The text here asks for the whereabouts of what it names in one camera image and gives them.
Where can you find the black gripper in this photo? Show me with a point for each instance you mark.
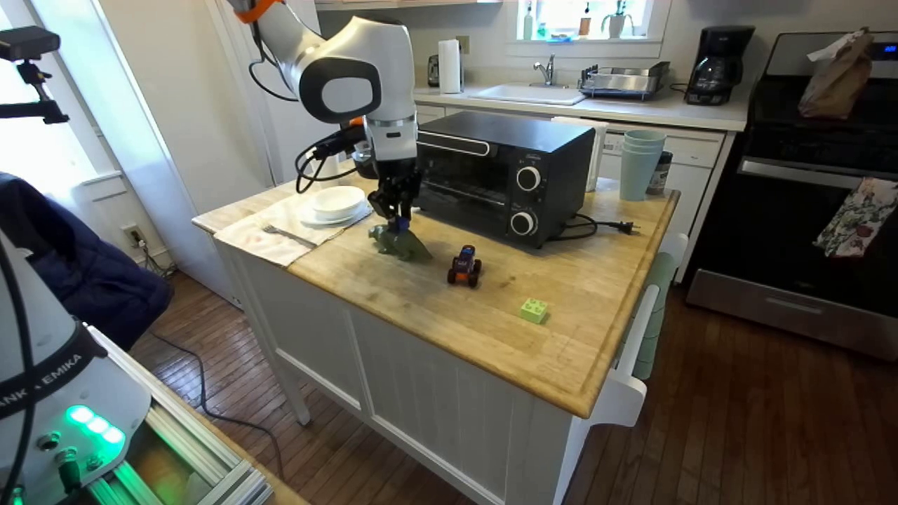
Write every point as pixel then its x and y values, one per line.
pixel 397 182

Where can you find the blue block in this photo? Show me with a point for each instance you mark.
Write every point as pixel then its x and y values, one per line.
pixel 400 225

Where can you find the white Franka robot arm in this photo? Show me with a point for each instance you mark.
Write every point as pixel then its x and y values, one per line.
pixel 367 57

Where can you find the green toy animal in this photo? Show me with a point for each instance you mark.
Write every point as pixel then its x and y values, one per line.
pixel 402 247

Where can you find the small toy car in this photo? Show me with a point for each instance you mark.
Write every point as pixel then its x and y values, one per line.
pixel 463 267

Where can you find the light green block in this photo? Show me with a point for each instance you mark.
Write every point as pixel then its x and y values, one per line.
pixel 535 312

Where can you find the white bowl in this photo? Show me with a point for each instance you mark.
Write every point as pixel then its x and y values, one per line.
pixel 337 198

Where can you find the white plate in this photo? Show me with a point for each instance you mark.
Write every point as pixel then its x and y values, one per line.
pixel 333 217

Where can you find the silver fork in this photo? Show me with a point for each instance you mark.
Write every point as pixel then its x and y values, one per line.
pixel 288 236

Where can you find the black toaster oven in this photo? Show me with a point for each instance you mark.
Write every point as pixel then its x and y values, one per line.
pixel 507 177

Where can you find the stained white cloth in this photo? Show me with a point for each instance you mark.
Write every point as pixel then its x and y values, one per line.
pixel 270 246

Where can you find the white paper towel roll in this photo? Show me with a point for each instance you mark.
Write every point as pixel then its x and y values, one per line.
pixel 449 65

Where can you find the white kitchen sink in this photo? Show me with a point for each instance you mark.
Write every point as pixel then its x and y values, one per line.
pixel 522 95

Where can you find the chrome faucet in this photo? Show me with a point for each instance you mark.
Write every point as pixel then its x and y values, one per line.
pixel 545 71

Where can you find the green soap bottle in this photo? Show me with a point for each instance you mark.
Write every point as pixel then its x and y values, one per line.
pixel 528 24

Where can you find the white paper cup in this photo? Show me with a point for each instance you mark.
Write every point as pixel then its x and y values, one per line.
pixel 642 165

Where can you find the grey dish rack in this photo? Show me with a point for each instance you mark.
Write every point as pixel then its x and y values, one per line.
pixel 622 82

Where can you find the kitchen window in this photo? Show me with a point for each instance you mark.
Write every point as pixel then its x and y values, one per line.
pixel 591 19

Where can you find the dark blue cloth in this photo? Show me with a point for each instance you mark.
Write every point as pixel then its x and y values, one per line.
pixel 86 270

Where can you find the black coffee maker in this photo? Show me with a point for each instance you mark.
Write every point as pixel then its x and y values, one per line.
pixel 720 65

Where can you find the black steel stove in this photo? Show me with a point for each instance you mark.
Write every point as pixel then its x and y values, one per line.
pixel 794 242

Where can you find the brown paper bag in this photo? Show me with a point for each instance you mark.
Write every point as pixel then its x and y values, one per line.
pixel 834 86

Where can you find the floral dish towel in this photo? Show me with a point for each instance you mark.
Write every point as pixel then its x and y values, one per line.
pixel 856 219

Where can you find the wrist camera with orange mount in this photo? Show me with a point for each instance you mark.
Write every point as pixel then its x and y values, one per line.
pixel 337 141

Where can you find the white wall outlet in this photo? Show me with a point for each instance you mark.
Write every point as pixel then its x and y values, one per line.
pixel 132 236

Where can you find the black camera on tripod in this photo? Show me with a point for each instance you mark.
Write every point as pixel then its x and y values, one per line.
pixel 33 65

